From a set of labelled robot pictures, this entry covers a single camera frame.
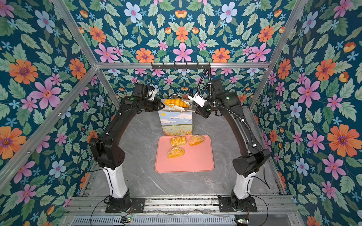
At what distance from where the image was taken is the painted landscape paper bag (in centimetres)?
83

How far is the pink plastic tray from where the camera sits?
2.90 feet

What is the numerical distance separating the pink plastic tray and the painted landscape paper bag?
4cm
